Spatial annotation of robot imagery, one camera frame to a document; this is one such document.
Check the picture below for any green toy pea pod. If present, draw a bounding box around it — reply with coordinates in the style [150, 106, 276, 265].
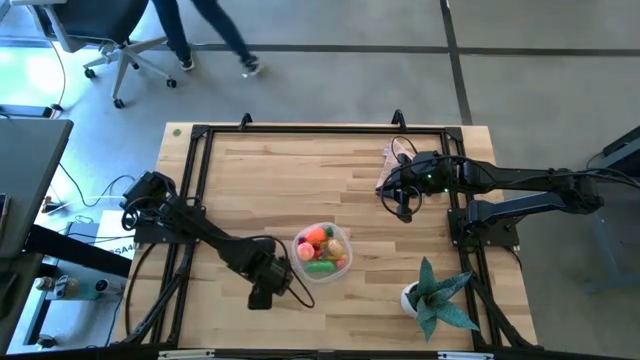
[304, 259, 338, 275]

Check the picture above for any orange toy carrot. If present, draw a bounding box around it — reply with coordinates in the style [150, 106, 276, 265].
[304, 226, 335, 245]

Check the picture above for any black office chair white base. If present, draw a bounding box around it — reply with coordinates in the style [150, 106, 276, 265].
[27, 0, 180, 110]

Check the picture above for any black camera cable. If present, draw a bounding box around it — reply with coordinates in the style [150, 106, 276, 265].
[378, 134, 425, 218]
[247, 234, 316, 309]

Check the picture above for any silver metal plate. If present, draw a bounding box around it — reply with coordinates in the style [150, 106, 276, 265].
[437, 351, 495, 360]
[158, 349, 216, 360]

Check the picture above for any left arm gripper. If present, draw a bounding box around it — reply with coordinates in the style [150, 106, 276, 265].
[239, 239, 294, 310]

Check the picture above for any blue metal stand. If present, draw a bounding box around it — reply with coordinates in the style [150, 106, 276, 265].
[582, 212, 640, 294]

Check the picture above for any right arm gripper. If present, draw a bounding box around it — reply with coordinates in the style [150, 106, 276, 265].
[392, 151, 442, 224]

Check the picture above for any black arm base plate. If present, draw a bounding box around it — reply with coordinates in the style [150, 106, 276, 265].
[121, 204, 207, 246]
[447, 207, 521, 249]

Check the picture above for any grey desk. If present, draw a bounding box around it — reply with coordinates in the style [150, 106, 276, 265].
[0, 118, 75, 259]

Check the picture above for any beige cloth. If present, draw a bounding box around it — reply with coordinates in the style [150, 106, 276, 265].
[374, 139, 416, 194]

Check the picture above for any snake plant in white pot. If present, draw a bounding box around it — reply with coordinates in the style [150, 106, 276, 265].
[399, 256, 481, 344]

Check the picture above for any clear plastic tupperware container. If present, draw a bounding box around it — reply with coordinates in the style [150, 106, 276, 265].
[290, 221, 354, 285]

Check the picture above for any person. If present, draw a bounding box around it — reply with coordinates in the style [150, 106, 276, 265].
[151, 0, 265, 78]

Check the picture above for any black floor cable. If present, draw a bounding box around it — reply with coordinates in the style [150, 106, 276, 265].
[58, 162, 150, 208]

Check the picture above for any white paper sheet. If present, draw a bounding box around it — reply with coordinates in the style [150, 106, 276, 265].
[93, 209, 142, 261]

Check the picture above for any white floor cable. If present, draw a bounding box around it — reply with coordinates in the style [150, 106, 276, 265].
[47, 192, 151, 215]

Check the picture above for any white round device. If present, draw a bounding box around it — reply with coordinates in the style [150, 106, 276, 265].
[94, 278, 124, 296]

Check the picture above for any black aluminium table frame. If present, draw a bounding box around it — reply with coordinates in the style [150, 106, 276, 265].
[119, 123, 539, 351]

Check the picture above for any black power strip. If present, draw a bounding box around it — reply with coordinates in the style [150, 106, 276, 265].
[0, 103, 54, 119]

